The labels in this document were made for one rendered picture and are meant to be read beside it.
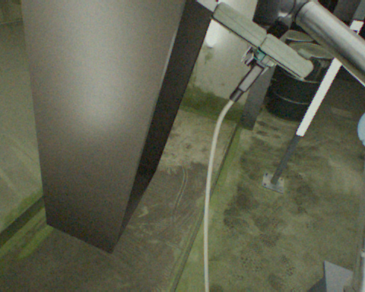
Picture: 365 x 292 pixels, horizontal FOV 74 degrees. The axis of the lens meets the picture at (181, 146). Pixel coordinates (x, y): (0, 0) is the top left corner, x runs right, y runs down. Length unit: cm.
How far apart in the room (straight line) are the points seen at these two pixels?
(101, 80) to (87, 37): 10
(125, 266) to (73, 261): 33
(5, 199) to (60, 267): 56
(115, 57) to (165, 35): 13
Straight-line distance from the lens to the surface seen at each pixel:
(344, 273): 136
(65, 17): 65
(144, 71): 58
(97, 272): 176
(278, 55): 74
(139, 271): 173
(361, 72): 93
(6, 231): 196
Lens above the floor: 164
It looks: 39 degrees down
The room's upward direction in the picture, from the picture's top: 8 degrees clockwise
